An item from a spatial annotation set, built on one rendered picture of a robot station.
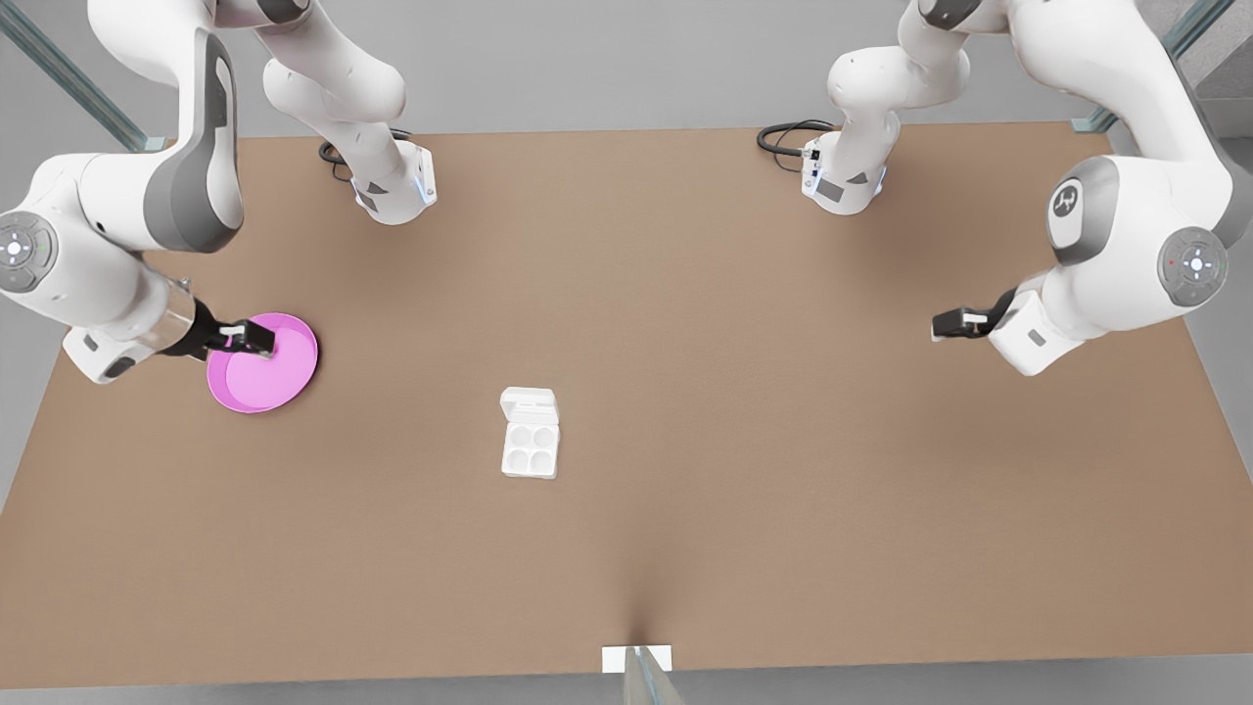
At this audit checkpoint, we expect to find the white egg box lid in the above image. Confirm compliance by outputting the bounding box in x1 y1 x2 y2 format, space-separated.
498 386 562 430

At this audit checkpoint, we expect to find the white egg box base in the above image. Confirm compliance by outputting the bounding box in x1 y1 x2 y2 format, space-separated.
500 422 562 482

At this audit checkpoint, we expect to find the pink round plate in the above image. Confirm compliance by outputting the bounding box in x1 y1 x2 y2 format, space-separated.
207 312 320 415

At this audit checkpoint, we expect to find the black cable loop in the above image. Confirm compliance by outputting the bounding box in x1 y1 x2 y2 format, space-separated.
756 119 839 174
317 126 414 184

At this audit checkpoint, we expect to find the silver frame post white foot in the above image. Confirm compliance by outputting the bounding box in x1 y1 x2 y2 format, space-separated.
601 644 688 705

